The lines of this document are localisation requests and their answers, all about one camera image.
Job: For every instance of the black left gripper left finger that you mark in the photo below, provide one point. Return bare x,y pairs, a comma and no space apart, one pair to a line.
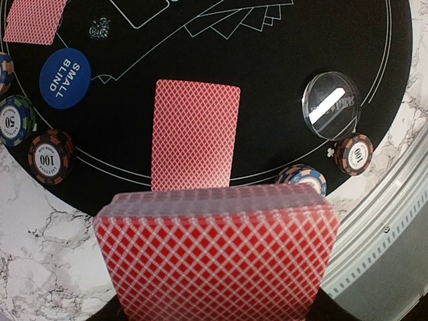
112,311

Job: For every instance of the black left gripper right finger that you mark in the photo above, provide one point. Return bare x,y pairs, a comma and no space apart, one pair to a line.
325,308

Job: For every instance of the red playing card deck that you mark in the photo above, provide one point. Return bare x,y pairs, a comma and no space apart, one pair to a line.
236,253

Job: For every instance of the dealt red card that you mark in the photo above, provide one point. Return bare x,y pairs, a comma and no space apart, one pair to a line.
33,22
193,134

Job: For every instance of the clear round dealer button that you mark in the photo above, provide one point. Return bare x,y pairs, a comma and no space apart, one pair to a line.
331,105

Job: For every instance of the small green fifty chip stack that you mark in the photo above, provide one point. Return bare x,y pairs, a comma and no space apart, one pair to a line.
17,119

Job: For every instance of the blue small blind button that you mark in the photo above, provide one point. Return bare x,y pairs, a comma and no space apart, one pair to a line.
65,78

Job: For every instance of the small blue ten chip stack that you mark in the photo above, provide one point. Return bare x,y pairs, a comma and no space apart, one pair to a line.
7,72

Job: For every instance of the aluminium front rail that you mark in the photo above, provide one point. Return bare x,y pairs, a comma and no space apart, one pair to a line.
379,219

